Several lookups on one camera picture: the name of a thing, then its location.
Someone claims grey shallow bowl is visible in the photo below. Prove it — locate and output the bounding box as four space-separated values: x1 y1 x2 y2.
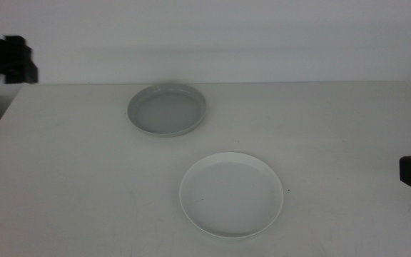
127 83 208 138

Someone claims white shallow bowl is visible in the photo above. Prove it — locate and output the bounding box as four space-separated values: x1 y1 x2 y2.
178 151 285 240

